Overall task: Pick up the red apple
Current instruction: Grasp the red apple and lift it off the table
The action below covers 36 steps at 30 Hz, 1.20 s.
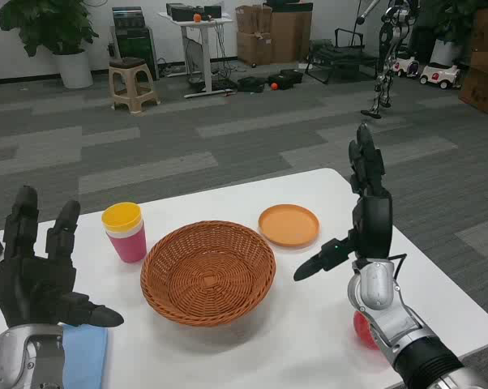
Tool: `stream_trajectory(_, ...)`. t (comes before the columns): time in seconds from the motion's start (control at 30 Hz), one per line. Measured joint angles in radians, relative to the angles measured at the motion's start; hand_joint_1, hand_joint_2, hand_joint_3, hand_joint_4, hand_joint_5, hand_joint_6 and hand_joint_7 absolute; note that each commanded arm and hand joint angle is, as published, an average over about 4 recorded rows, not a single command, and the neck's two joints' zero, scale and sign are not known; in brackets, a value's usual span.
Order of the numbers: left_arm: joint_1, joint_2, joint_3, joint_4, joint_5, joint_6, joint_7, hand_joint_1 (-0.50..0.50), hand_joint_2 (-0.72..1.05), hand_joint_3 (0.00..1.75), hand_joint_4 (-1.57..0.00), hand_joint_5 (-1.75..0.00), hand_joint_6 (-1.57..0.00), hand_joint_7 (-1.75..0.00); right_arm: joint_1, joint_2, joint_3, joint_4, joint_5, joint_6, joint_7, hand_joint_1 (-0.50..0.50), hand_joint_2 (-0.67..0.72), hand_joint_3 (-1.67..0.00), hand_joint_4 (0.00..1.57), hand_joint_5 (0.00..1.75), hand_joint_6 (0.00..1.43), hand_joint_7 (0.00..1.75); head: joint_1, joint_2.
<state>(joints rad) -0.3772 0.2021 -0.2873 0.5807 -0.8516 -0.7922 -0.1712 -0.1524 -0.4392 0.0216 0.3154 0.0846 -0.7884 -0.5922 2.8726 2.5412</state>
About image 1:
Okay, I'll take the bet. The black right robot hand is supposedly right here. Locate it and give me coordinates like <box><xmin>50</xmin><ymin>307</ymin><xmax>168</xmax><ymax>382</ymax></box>
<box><xmin>293</xmin><ymin>122</ymin><xmax>394</xmax><ymax>283</ymax></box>

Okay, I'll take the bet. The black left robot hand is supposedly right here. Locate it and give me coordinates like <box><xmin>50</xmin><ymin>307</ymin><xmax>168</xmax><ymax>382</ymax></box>
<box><xmin>0</xmin><ymin>185</ymin><xmax>126</xmax><ymax>328</ymax></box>

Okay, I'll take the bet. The red apple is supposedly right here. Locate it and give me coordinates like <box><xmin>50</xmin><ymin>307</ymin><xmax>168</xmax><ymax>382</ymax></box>
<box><xmin>352</xmin><ymin>310</ymin><xmax>381</xmax><ymax>352</ymax></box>

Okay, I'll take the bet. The orange plastic plate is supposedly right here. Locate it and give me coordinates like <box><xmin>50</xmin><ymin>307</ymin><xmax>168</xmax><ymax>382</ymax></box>
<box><xmin>258</xmin><ymin>203</ymin><xmax>321</xmax><ymax>249</ymax></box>

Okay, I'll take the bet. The white plastic cup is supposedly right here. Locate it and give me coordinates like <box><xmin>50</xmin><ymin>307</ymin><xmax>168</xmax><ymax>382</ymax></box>
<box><xmin>104</xmin><ymin>224</ymin><xmax>146</xmax><ymax>241</ymax></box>

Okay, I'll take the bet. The large white toy car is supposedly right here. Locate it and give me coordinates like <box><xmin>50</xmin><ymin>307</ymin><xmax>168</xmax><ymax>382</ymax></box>
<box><xmin>419</xmin><ymin>62</ymin><xmax>462</xmax><ymax>91</ymax></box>

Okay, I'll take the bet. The small white toy car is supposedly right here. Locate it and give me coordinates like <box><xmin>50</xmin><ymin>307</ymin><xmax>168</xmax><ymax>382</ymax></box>
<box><xmin>393</xmin><ymin>55</ymin><xmax>422</xmax><ymax>79</ymax></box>

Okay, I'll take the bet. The black carrying case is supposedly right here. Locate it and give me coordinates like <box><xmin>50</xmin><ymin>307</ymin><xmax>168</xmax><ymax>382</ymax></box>
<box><xmin>237</xmin><ymin>75</ymin><xmax>267</xmax><ymax>93</ymax></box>
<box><xmin>280</xmin><ymin>68</ymin><xmax>309</xmax><ymax>84</ymax></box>
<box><xmin>267</xmin><ymin>74</ymin><xmax>296</xmax><ymax>88</ymax></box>

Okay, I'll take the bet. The black metal cart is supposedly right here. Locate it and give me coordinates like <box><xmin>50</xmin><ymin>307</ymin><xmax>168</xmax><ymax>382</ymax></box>
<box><xmin>304</xmin><ymin>28</ymin><xmax>381</xmax><ymax>85</ymax></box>

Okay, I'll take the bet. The brown wicker basket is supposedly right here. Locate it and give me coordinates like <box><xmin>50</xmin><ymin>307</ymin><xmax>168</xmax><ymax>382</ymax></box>
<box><xmin>139</xmin><ymin>220</ymin><xmax>277</xmax><ymax>327</ymax></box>

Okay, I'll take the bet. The open brown cardboard box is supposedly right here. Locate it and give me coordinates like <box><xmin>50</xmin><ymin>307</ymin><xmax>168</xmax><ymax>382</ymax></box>
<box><xmin>457</xmin><ymin>50</ymin><xmax>488</xmax><ymax>117</ymax></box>

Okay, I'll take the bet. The silver black humanoid robot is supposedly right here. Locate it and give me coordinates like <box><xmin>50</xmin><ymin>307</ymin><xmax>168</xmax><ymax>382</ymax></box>
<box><xmin>356</xmin><ymin>0</ymin><xmax>422</xmax><ymax>121</ymax></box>

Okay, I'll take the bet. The white tapered planter pot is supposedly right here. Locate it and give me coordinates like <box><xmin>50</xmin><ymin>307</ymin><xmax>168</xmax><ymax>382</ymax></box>
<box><xmin>429</xmin><ymin>38</ymin><xmax>464</xmax><ymax>68</ymax></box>

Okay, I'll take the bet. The tall brown cardboard box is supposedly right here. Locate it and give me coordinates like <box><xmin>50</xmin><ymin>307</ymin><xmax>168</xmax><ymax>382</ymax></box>
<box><xmin>270</xmin><ymin>10</ymin><xmax>313</xmax><ymax>64</ymax></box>

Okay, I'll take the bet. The white round planter pot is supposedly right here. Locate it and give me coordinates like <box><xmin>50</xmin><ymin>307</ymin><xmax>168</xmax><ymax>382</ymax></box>
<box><xmin>53</xmin><ymin>50</ymin><xmax>94</xmax><ymax>90</ymax></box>

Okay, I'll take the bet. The dark green indoor plant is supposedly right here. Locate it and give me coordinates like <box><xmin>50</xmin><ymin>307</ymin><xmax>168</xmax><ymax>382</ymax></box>
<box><xmin>409</xmin><ymin>0</ymin><xmax>478</xmax><ymax>45</ymax></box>

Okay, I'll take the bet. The beige plastic stool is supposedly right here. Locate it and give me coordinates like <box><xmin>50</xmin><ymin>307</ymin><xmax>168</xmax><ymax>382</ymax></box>
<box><xmin>107</xmin><ymin>57</ymin><xmax>161</xmax><ymax>114</ymax></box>

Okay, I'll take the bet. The small brown cardboard box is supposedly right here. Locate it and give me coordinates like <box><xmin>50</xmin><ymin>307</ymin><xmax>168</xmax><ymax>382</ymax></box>
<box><xmin>234</xmin><ymin>4</ymin><xmax>273</xmax><ymax>36</ymax></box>

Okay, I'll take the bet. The white standing desk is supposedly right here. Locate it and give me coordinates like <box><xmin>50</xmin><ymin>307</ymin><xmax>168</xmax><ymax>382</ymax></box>
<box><xmin>158</xmin><ymin>11</ymin><xmax>239</xmax><ymax>100</ymax></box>

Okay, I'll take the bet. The large green potted plant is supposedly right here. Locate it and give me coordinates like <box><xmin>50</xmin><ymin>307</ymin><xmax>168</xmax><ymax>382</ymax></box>
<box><xmin>0</xmin><ymin>0</ymin><xmax>100</xmax><ymax>58</ymax></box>

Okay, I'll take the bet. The green black equipment cabinet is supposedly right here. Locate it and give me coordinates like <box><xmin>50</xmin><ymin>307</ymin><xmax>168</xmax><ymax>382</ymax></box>
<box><xmin>112</xmin><ymin>6</ymin><xmax>160</xmax><ymax>81</ymax></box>

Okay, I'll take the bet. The black equipment box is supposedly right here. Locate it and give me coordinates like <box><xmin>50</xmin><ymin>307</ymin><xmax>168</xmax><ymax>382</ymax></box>
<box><xmin>195</xmin><ymin>5</ymin><xmax>224</xmax><ymax>19</ymax></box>
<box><xmin>165</xmin><ymin>2</ymin><xmax>196</xmax><ymax>22</ymax></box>

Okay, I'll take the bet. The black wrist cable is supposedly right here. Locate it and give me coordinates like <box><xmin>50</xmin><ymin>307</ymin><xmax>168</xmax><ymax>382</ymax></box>
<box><xmin>387</xmin><ymin>254</ymin><xmax>407</xmax><ymax>284</ymax></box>

